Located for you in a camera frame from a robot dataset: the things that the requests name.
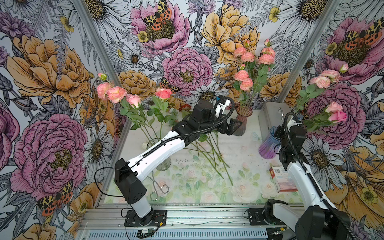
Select pink flower stems on table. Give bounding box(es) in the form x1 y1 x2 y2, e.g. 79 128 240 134
180 102 235 186

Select metal scissors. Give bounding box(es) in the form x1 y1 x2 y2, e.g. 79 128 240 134
146 176 170 202

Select clear glass vase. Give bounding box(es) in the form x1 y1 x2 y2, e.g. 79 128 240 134
146 138 172 172

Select blue purple glass vase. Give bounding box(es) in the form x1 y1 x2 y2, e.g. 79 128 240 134
259 126 281 160

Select dark pink glass vase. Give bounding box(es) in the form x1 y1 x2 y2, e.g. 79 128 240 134
234 106 253 137

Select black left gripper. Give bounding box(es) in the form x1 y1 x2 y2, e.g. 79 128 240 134
199 113 242 136

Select floral table mat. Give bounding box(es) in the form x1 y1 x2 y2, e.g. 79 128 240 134
117 136 283 205

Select grey metal box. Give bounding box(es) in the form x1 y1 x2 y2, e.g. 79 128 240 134
259 102 292 140

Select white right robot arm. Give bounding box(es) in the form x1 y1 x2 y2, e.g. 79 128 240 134
272 112 351 240

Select red small box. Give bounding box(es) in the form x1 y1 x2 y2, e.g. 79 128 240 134
270 166 298 193

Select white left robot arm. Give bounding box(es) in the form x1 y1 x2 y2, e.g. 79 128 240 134
115 96 242 225

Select pink rose stem bunch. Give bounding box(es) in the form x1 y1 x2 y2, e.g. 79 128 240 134
97 73 146 130

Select eleventh pink rose stem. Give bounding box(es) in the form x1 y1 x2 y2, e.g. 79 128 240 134
295 64 349 113

